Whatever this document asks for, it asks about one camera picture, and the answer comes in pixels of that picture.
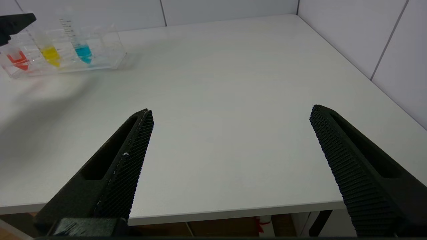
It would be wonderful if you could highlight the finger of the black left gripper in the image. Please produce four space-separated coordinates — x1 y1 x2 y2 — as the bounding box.
0 13 36 46

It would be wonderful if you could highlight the black table leg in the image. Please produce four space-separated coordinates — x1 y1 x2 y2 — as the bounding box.
309 210 334 237

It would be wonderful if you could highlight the test tube with red pigment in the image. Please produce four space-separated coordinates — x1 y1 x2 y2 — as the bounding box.
5 38 31 71

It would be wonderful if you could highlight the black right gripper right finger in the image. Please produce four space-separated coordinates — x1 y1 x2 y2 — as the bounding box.
310 105 427 237

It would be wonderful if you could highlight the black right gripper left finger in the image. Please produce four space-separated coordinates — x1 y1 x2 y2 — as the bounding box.
33 109 154 234

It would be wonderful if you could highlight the clear plastic test tube rack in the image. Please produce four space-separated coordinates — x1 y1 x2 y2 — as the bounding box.
0 23 127 79

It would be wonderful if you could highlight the test tube with blue pigment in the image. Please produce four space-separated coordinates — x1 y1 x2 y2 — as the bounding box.
59 10 93 64

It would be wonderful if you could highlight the test tube with yellow pigment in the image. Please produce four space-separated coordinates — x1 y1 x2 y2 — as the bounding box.
32 28 62 68

